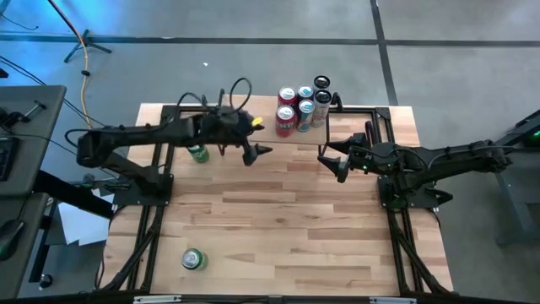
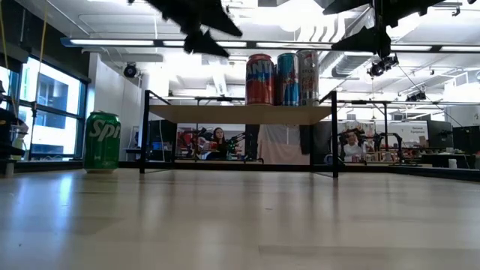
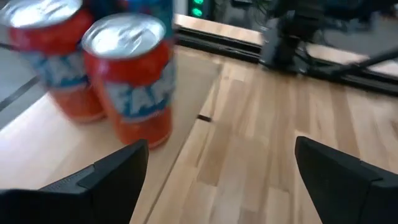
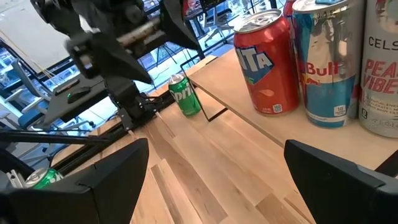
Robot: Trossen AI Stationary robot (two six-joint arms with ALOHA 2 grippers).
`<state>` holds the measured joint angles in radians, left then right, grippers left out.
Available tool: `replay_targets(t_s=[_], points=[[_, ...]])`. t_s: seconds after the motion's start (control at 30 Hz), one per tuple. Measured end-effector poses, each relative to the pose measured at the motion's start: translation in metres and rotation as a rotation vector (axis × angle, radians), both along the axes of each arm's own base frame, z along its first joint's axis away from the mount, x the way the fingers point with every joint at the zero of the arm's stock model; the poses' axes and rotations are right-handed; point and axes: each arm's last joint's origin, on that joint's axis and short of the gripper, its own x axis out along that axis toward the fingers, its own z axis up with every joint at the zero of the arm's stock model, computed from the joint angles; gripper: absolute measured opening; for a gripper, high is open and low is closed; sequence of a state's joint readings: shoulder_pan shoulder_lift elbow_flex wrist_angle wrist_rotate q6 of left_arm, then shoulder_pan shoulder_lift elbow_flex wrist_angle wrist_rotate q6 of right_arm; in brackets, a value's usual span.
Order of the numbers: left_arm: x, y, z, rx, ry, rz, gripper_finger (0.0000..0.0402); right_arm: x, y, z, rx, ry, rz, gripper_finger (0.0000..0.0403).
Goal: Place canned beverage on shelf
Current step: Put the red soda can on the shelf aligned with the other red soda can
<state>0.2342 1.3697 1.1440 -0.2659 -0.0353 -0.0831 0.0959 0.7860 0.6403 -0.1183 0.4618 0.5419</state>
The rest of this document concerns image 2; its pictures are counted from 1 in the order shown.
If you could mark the red can blue white logo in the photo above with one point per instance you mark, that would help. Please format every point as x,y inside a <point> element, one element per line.
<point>260,80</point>

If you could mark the black framed window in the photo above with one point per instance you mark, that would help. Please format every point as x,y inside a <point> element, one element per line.
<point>56,138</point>

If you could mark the silver ventilation duct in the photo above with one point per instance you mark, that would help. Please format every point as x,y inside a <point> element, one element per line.
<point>348,63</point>

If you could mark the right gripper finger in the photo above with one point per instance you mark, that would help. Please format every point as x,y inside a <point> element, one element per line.
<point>371,41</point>
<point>348,4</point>

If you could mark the black equipment rack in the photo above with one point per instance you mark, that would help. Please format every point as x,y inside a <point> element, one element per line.
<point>7,150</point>

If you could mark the black computer monitor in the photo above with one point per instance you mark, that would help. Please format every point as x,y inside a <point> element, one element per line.
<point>467,139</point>
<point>439,133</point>

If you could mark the white cup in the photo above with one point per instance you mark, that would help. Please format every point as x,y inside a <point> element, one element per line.
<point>452,163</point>

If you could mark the blue silver energy drink can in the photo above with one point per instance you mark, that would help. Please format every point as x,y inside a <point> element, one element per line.
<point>288,82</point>

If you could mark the tall white slim beverage can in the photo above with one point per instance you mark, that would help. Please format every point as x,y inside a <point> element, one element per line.
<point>308,80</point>

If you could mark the black ceiling spotlight cluster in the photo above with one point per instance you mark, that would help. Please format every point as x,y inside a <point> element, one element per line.
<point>416,96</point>
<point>382,65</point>

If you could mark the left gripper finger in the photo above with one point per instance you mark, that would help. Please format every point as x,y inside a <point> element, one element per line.
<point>195,13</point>
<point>200,44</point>

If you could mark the pink hanging cloth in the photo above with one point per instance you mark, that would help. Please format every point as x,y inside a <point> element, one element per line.
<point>283,146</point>

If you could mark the wooden shelf black metal frame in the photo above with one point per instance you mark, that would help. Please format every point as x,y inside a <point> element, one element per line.
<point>240,114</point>

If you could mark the person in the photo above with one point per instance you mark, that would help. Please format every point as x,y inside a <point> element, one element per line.
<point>352,150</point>
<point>220,144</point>

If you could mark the green soda can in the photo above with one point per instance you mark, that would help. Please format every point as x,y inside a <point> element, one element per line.
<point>102,146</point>

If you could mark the white sign board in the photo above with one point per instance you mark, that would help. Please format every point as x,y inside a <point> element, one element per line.
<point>412,133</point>

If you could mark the long ceiling light bar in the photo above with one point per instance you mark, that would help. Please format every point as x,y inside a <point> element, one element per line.
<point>112,42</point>

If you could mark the black aluminium table frame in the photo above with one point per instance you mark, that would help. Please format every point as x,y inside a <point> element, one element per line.
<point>262,167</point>

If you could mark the black round ceiling speaker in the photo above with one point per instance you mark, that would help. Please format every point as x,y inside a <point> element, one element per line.
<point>130,70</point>

